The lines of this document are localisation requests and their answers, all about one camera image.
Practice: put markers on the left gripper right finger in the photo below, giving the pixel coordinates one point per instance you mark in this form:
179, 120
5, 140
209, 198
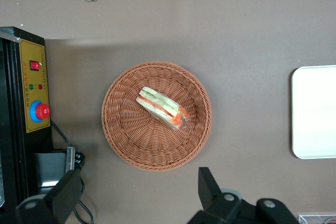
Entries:
210, 195

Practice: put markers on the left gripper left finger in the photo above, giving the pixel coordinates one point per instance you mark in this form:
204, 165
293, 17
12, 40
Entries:
60, 197

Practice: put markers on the cream plastic tray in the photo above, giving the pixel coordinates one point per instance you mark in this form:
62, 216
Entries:
315, 111

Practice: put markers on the grey metal machine bracket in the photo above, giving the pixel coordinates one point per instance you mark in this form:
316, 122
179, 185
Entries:
50, 163

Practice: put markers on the black machine with yellow panel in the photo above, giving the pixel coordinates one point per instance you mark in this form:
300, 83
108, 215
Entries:
13, 129

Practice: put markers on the clear acrylic bottle rack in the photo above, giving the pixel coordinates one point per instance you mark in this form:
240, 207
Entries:
315, 220

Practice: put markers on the triangle sandwich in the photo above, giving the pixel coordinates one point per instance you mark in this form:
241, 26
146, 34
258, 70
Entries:
160, 104

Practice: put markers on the red rocker switch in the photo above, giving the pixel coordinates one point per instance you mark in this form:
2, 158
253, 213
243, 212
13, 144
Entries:
35, 65

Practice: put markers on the red emergency stop button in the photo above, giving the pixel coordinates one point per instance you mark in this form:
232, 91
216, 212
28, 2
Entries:
42, 111

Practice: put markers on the round brown wicker basket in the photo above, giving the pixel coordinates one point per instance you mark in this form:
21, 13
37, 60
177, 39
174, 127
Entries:
131, 134

